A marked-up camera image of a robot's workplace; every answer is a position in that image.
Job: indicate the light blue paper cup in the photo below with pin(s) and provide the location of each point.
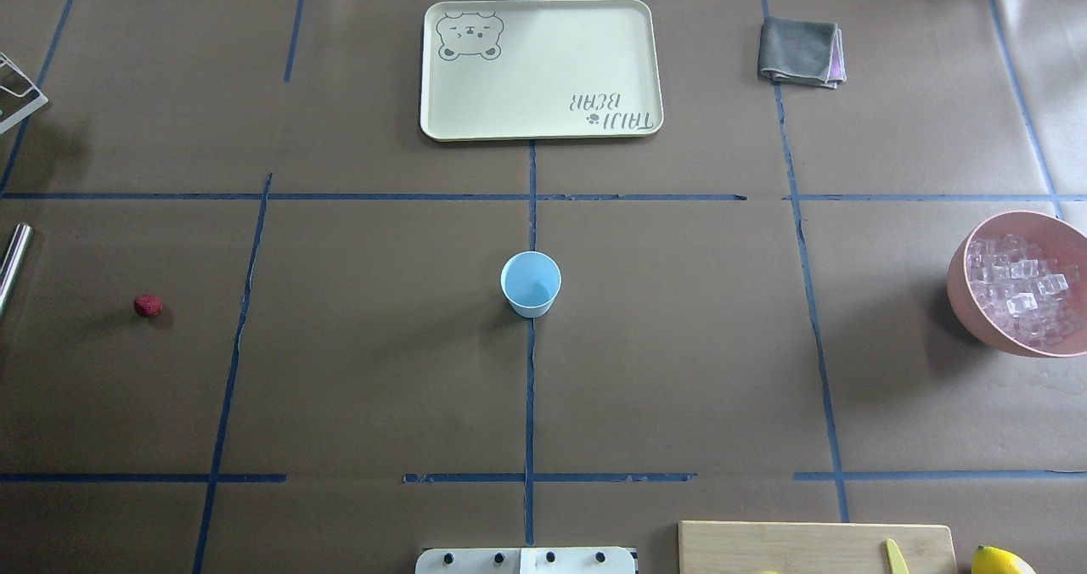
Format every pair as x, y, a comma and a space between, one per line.
530, 282

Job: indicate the pink bowl of ice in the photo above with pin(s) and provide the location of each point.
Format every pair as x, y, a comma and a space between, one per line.
1017, 283

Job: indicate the cream bear serving tray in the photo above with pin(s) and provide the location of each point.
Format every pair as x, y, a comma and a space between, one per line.
539, 69

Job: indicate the wooden cutting board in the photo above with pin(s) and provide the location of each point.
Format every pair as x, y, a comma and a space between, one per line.
790, 547

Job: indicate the grey folded cloth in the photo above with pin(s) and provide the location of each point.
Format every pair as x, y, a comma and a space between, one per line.
802, 52

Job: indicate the red strawberry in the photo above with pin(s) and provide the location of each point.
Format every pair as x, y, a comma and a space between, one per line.
147, 305

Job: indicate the yellow plastic knife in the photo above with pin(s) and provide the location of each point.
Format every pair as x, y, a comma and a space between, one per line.
895, 558

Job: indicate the steel muddler with black tip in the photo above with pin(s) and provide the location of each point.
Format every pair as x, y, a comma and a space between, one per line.
13, 258

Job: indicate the yellow lemon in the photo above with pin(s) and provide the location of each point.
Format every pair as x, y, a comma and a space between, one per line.
989, 559

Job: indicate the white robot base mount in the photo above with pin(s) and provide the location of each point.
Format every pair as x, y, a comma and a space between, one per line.
603, 559

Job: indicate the white wire cup rack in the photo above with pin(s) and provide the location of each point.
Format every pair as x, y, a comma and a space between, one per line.
20, 96

